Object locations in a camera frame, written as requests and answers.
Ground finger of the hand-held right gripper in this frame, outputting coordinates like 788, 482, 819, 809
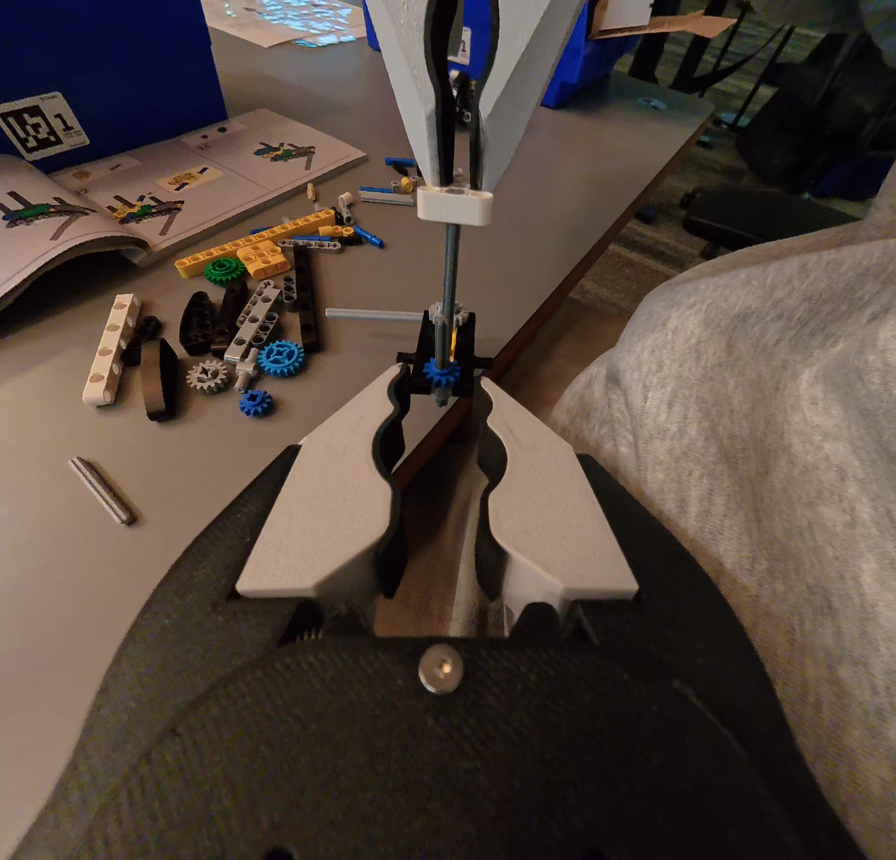
353, 0, 464, 189
469, 0, 607, 193

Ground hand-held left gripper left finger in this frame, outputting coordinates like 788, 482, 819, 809
234, 363, 413, 602

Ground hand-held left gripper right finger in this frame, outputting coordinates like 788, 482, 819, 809
475, 375, 639, 628

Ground black lego gear assembly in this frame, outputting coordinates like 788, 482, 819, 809
324, 300, 492, 407

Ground white short lego beam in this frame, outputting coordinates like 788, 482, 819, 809
417, 183, 496, 228

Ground long grey lego axle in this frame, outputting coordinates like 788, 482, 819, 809
435, 223, 464, 407

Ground large blue lego gear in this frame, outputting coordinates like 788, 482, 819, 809
257, 340, 307, 381

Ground cluster of small lego pins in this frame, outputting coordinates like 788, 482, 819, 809
283, 156, 421, 250

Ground grey lego gear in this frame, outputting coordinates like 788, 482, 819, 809
185, 359, 231, 395

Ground black long lego beam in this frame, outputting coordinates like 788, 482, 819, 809
294, 244, 324, 354

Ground light grey lego beam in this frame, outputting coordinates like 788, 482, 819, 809
224, 279, 283, 359

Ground lego instruction booklet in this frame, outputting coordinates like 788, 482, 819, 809
0, 107, 369, 315

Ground black curved lego panel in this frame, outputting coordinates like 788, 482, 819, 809
139, 338, 180, 424

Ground grey ridged lego rod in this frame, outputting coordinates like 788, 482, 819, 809
68, 457, 138, 527

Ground black ribbed lego panel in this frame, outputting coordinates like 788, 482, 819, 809
178, 290, 214, 357

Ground small black lego connector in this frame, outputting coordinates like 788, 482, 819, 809
122, 315, 163, 367

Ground yellow T-shaped lego beam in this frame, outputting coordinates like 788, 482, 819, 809
236, 239, 294, 278

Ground white long lego beam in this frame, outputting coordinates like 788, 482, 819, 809
82, 293, 142, 407

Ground yellow long lego beam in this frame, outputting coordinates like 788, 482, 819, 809
174, 209, 337, 278

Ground blue plastic bin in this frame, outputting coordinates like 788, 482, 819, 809
363, 2, 642, 110
0, 0, 228, 175

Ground loose paper sheets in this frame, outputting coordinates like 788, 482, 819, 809
199, 0, 375, 49

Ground black office chair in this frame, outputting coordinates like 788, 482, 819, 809
682, 186, 865, 260

